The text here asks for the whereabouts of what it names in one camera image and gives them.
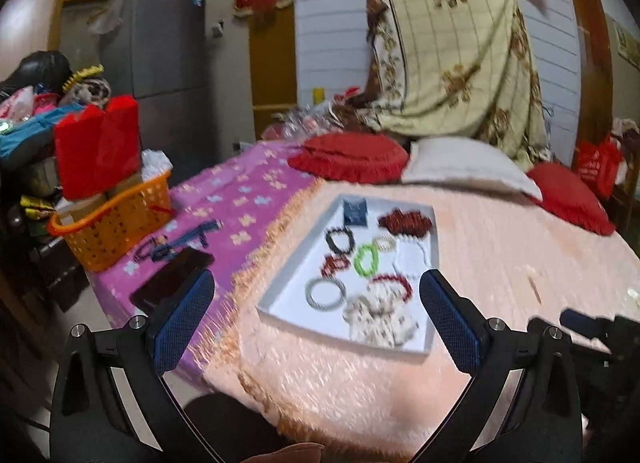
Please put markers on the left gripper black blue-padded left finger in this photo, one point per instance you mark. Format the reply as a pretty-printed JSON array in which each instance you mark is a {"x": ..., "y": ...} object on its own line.
[{"x": 89, "y": 421}]

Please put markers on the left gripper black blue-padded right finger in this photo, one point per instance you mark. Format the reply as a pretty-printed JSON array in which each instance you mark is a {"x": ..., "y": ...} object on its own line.
[{"x": 522, "y": 401}]

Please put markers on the white jewelry tray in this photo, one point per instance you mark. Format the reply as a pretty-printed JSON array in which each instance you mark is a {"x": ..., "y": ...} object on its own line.
[{"x": 301, "y": 301}]

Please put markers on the dark blue jewelry pouch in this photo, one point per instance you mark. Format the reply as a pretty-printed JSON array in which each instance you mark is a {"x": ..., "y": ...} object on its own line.
[{"x": 355, "y": 213}]

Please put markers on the black smartphone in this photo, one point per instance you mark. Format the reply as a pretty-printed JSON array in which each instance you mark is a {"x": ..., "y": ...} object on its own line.
[{"x": 168, "y": 280}]

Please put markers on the orange plastic basket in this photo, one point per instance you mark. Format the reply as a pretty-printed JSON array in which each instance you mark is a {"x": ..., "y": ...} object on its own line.
[{"x": 108, "y": 233}]

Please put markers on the red cushion right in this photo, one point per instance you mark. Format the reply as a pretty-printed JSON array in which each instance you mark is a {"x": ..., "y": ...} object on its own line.
[{"x": 566, "y": 196}]

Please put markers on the purple floral bed sheet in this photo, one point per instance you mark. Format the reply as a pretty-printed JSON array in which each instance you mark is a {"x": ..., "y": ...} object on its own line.
[{"x": 245, "y": 195}]

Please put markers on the red shopping bag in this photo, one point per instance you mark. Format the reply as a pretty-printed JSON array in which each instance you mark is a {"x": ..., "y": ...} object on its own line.
[{"x": 597, "y": 165}]

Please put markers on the white pillow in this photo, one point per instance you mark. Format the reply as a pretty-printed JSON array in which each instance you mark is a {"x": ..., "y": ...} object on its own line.
[{"x": 466, "y": 163}]

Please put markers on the red gift boxes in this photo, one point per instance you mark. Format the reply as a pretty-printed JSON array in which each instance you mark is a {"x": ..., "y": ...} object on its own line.
[{"x": 96, "y": 148}]

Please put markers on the red fringed round cushion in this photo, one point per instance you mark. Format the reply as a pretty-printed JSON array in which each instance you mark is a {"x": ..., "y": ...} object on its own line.
[{"x": 356, "y": 158}]

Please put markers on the grey refrigerator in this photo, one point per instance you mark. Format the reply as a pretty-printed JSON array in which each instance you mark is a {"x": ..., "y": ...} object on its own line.
[{"x": 157, "y": 55}]

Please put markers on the cream floral draped blanket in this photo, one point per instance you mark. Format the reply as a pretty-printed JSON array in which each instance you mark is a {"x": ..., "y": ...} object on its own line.
[{"x": 455, "y": 68}]

